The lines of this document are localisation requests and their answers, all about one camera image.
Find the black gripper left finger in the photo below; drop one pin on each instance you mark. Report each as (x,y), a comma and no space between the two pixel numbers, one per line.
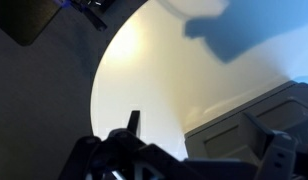
(127,156)

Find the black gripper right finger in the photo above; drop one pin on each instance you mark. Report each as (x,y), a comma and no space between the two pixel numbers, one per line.
(280,156)

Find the grey toy oven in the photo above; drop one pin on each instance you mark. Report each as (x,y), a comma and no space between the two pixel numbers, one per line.
(220,140)

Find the black metal stand frame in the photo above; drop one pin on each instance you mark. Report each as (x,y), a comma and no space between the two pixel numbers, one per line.
(94,18)

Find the dark flat base plate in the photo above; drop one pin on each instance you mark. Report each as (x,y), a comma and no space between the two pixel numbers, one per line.
(20,20)

